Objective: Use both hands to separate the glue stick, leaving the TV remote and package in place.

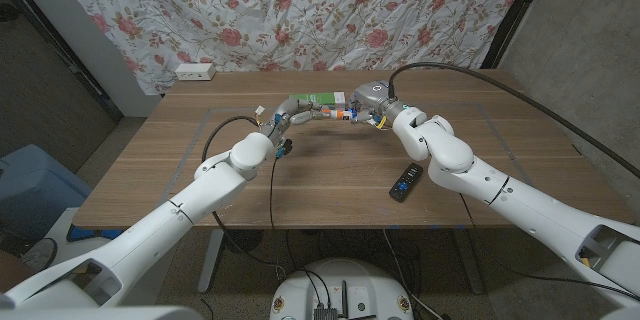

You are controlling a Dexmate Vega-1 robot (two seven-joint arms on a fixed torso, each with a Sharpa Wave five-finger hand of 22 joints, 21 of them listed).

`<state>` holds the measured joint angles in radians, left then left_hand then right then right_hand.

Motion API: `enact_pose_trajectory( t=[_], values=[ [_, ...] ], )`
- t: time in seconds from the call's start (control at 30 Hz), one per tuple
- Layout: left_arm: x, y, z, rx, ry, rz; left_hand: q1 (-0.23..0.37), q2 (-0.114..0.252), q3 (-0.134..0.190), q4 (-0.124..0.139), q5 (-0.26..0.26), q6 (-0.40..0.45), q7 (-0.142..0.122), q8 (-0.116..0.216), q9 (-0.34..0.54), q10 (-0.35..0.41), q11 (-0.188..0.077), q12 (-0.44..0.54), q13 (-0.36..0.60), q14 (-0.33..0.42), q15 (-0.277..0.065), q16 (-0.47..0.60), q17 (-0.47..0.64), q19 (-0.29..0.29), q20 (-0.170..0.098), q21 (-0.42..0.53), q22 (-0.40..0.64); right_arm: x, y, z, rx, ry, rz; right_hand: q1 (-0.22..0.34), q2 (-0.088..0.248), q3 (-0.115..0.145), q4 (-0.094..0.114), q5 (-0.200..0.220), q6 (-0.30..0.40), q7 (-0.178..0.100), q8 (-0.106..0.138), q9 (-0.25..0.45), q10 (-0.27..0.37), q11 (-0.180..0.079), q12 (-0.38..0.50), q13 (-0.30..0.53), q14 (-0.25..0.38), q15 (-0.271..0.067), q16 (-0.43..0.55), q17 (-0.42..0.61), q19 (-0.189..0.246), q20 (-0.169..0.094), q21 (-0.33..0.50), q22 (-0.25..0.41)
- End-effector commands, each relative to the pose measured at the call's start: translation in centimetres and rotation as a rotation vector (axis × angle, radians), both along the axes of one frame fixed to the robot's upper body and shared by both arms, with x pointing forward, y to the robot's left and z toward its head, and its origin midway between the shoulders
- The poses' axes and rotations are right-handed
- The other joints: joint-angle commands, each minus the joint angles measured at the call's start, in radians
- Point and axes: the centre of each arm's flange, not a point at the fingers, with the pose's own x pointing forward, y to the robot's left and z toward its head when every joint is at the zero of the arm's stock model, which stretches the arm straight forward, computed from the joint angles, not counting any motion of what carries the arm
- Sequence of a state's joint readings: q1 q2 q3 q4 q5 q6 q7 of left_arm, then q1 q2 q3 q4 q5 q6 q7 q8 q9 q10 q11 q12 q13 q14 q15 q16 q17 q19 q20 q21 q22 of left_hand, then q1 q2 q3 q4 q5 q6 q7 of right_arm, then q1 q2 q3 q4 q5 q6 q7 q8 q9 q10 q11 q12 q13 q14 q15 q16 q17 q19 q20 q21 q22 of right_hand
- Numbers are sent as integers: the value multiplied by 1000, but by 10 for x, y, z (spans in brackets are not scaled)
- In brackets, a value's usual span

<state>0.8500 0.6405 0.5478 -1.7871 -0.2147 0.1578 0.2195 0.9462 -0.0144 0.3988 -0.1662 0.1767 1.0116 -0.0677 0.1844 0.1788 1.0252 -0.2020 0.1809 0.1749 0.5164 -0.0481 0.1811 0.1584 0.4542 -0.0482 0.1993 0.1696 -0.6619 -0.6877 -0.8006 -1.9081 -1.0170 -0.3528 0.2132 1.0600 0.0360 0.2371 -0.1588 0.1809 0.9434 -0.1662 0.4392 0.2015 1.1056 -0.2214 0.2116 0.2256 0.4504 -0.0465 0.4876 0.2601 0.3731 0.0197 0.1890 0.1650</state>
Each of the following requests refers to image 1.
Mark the white power strip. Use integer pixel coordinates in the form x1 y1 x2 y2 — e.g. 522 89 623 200
174 62 217 82

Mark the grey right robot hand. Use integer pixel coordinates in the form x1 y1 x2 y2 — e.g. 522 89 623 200
348 79 407 131

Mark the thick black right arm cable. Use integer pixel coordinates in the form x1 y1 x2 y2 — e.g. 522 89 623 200
388 62 640 179

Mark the black backdrop pole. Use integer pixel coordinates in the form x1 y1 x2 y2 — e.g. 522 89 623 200
480 0 554 70

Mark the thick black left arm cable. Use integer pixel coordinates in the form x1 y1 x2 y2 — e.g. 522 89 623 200
201 115 284 274

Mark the black floor fan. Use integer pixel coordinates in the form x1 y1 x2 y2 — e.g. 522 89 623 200
223 228 265 254

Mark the floral backdrop cloth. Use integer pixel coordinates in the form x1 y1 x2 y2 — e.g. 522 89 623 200
42 0 536 96

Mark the black TV remote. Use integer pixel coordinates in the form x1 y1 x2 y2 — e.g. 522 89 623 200
388 162 424 203

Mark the grey sneaker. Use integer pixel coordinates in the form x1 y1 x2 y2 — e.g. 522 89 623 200
19 237 59 271

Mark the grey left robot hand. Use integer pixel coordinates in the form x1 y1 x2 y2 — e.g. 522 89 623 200
259 98 327 147

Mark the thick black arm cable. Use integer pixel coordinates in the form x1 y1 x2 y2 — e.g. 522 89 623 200
388 62 640 179
201 115 284 274

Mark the blue-grey plastic bin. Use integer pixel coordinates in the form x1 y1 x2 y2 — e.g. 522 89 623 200
0 143 94 241

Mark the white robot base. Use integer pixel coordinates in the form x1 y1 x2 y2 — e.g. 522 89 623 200
269 258 414 320

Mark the white table leg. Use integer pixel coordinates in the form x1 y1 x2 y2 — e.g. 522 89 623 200
452 228 486 295
197 228 226 294

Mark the green cardboard package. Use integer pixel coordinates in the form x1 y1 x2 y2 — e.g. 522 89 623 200
288 91 347 110

